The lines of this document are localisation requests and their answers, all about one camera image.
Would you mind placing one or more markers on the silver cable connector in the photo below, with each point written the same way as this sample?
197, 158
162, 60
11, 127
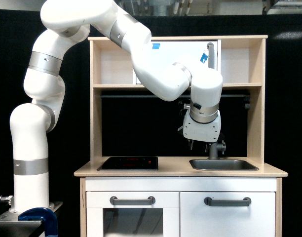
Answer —
6, 199

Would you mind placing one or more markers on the grey oven door handle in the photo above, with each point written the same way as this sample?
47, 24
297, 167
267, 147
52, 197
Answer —
132, 202

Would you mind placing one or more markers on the blue tape piece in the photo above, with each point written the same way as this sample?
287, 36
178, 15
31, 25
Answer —
204, 58
156, 45

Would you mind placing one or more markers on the black hanging rail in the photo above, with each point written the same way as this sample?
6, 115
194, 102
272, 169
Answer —
182, 96

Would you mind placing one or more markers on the top blue tape piece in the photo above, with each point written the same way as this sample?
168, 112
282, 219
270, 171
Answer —
156, 45

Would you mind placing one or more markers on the white cabinet door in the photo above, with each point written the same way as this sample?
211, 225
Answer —
200, 220

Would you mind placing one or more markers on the wooden toy kitchen frame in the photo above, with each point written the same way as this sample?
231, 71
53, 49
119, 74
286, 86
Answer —
109, 71

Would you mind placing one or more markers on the white microwave door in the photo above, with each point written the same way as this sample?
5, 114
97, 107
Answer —
185, 53

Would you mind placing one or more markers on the black toy stove top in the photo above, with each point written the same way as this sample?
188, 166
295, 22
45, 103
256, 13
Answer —
129, 164

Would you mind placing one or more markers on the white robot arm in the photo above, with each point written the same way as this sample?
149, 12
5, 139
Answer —
67, 23

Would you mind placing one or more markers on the grey toy faucet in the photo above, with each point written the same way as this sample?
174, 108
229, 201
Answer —
214, 148

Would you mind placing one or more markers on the white oven door with window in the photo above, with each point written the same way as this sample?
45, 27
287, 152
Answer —
158, 220

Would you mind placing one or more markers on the grey cabinet door handle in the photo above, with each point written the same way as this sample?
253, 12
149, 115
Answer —
227, 202

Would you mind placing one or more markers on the grey toy sink basin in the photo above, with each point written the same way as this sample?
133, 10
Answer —
222, 164

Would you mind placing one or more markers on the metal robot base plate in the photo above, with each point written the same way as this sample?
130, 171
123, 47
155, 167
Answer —
11, 217

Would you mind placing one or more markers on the right blue tape piece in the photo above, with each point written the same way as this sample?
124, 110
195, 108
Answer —
204, 58

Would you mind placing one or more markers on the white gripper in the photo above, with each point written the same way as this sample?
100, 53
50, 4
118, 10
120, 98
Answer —
206, 132

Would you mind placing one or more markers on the grey microwave door handle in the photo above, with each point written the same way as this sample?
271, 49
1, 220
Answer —
211, 55

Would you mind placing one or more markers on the blue c-clamp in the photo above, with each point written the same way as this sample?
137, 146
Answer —
46, 216

